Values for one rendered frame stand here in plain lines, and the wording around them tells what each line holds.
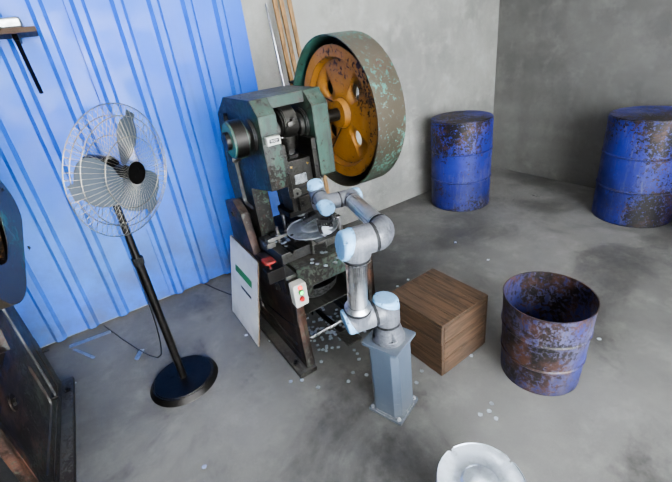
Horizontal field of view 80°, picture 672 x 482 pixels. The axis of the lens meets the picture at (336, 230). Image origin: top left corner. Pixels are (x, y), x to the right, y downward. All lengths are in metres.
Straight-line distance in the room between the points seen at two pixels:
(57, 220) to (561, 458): 3.11
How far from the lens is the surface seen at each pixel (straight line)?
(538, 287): 2.43
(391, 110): 2.02
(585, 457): 2.22
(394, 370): 1.94
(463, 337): 2.36
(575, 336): 2.15
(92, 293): 3.38
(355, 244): 1.43
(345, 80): 2.26
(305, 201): 2.17
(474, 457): 1.70
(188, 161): 3.18
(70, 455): 2.62
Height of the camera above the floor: 1.73
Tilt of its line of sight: 26 degrees down
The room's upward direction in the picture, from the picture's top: 8 degrees counter-clockwise
